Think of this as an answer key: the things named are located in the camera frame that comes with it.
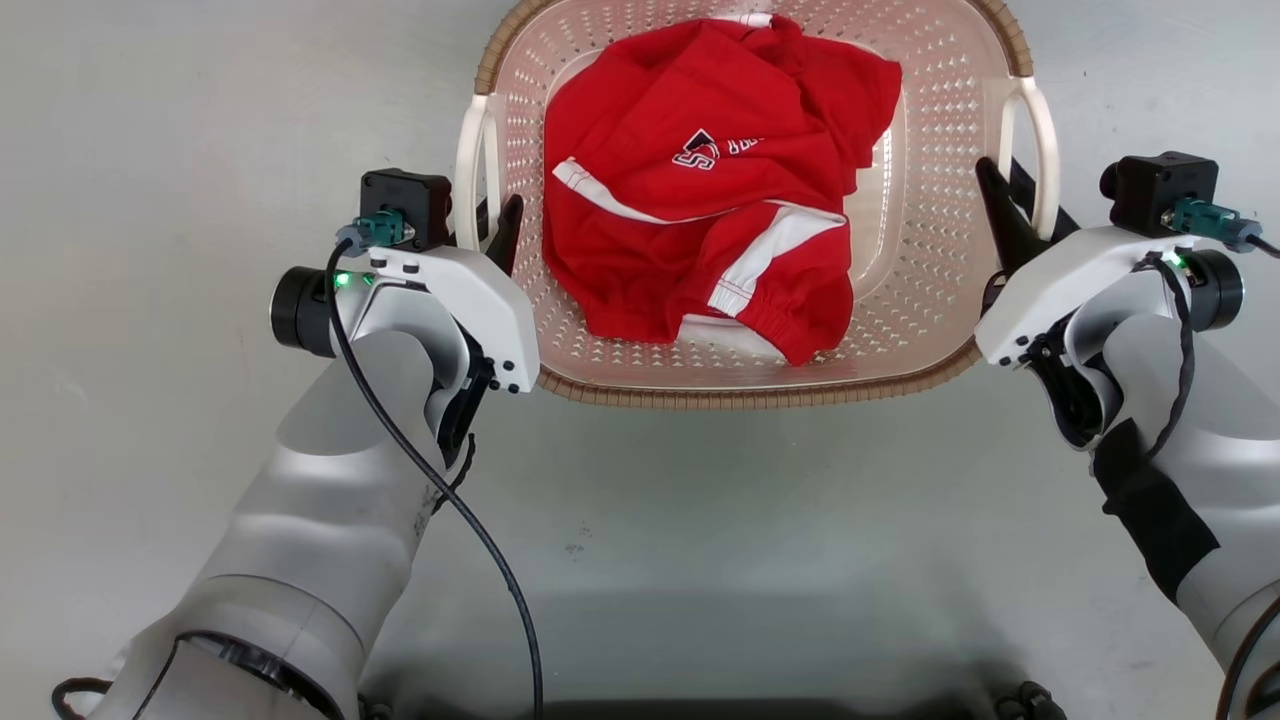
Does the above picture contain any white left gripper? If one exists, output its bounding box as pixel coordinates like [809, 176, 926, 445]
[335, 194, 542, 394]

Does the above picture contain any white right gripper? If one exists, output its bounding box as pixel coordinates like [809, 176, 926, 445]
[974, 157, 1193, 367]

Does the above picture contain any beige perforated plastic laundry basket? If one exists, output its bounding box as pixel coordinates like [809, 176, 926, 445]
[453, 0, 1061, 409]

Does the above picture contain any red and white garment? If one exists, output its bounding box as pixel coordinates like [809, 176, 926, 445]
[541, 14, 904, 367]

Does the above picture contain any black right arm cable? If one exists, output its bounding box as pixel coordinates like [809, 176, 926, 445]
[1133, 252, 1199, 463]

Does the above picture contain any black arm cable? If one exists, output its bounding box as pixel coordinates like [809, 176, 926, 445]
[1133, 252, 1199, 463]
[324, 238, 546, 720]

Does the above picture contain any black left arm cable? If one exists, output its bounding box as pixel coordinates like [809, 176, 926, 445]
[324, 238, 546, 720]

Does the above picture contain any black strap on right arm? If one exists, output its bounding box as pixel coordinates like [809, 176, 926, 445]
[1092, 418, 1222, 604]

